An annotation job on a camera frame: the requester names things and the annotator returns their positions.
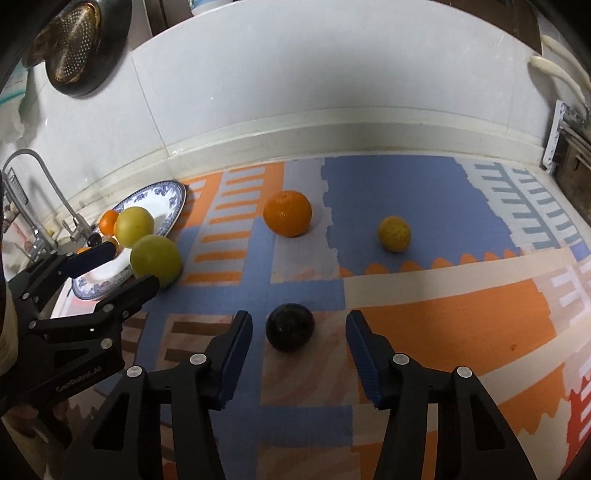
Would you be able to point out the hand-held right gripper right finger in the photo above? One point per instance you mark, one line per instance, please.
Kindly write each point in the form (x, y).
(364, 360)

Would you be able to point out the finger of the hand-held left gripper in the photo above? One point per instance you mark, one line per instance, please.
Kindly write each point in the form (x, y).
(124, 300)
(90, 258)

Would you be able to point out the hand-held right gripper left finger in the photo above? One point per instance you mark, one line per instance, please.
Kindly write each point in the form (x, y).
(233, 360)

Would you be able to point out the dark purple plum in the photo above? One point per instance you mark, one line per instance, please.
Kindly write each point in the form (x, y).
(95, 239)
(291, 327)

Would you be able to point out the yellow-green pear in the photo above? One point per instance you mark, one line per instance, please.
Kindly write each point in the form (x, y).
(155, 256)
(134, 226)

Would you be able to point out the blue patterned white plate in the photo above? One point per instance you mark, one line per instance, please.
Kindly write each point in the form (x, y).
(161, 210)

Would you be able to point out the person's left hand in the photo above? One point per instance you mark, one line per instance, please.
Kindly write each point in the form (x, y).
(46, 420)

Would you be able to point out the large chrome kitchen faucet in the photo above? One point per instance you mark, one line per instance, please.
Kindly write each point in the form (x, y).
(34, 244)

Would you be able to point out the thin gooseneck chrome faucet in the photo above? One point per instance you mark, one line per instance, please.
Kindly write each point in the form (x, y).
(55, 189)

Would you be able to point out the small yellow speckled plum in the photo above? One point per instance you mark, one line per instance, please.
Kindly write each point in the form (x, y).
(395, 234)

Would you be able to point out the colourful patterned table mat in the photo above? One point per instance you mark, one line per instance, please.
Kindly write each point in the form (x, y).
(415, 194)

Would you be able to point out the black frying pan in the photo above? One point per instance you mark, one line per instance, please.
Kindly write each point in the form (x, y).
(111, 50)

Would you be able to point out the gold perforated colander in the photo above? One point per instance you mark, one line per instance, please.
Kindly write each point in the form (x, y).
(74, 41)

